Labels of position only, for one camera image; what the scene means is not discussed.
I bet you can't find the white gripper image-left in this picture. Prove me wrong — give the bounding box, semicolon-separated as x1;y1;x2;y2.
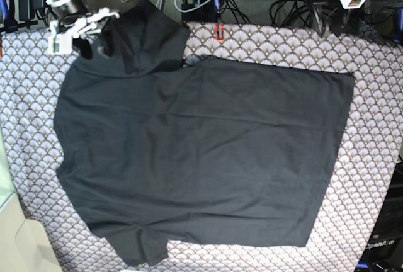
47;8;120;60

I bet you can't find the dark grey T-shirt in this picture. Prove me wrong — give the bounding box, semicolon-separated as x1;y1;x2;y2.
54;0;355;266

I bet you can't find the blue clamp right edge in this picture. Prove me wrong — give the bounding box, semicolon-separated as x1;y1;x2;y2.
393;9;403;45

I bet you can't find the blue clamp edge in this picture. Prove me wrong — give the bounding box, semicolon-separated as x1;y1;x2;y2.
393;9;403;45
0;0;9;24

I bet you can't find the black power adapter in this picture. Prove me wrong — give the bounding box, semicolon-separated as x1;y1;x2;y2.
18;0;45;21

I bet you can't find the blue clamp left edge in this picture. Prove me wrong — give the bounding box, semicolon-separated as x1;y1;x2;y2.
0;0;9;24

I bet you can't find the red table clamp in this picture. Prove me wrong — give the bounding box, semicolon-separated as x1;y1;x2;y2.
215;24;225;42

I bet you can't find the fan-patterned table cloth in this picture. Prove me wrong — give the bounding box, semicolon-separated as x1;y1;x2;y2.
1;23;402;271

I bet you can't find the beige plastic bin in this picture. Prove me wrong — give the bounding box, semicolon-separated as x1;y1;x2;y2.
1;143;62;271

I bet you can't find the black OpenArm case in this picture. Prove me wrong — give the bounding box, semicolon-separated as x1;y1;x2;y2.
355;162;402;271

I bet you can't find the black cable bundle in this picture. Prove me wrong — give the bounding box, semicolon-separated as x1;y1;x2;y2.
220;0;315;29

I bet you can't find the blue clamp handle centre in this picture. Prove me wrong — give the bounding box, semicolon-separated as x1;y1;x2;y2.
213;0;220;23

